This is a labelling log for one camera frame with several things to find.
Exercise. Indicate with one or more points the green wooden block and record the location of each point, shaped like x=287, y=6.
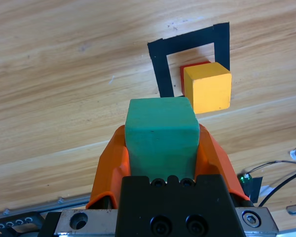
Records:
x=162, y=138

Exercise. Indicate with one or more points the red wooden block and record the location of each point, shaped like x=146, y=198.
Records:
x=181, y=79

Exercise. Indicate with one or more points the yellow wooden block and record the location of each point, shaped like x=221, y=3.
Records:
x=209, y=91

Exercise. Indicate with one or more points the black tape square outline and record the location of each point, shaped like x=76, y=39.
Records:
x=160, y=64

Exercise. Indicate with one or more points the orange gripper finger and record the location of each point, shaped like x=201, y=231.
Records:
x=217, y=163
x=111, y=168

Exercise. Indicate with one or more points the black perforated bracket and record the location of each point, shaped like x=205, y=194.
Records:
x=17, y=222

